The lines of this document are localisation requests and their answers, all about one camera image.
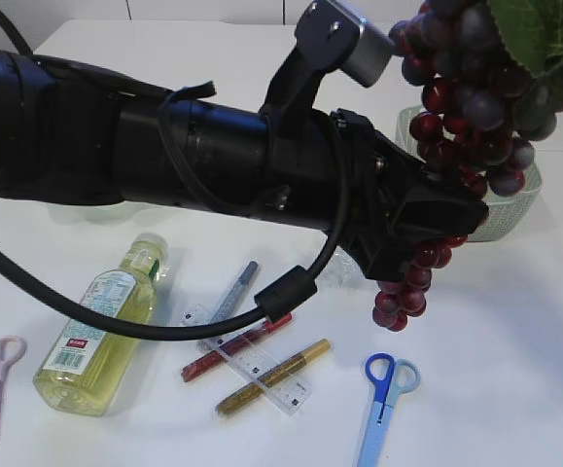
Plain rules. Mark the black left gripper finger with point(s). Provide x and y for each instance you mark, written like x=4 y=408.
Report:
x=425 y=208
x=388 y=270

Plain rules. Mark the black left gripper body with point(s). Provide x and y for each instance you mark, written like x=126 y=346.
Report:
x=367 y=234

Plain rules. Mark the purple artificial grape bunch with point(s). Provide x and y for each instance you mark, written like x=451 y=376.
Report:
x=491 y=81

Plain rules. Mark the yellow tea drink bottle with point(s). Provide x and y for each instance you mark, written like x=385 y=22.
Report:
x=85 y=367

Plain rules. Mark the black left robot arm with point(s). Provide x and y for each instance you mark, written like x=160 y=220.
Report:
x=76 y=134

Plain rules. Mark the green woven plastic basket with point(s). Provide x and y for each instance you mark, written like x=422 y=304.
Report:
x=504 y=213

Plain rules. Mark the gold glitter pen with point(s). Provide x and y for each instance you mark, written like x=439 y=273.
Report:
x=281 y=384

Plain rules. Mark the silver glitter pen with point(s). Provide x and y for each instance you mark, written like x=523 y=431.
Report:
x=232 y=299

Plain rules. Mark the clear plastic ruler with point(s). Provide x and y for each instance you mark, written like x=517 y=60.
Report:
x=253 y=355

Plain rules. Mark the red glitter pen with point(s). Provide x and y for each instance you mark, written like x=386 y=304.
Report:
x=213 y=357

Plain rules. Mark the blue scissors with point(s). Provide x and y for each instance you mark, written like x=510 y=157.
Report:
x=401 y=377

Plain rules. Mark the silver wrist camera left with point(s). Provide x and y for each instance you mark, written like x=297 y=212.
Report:
x=329 y=36

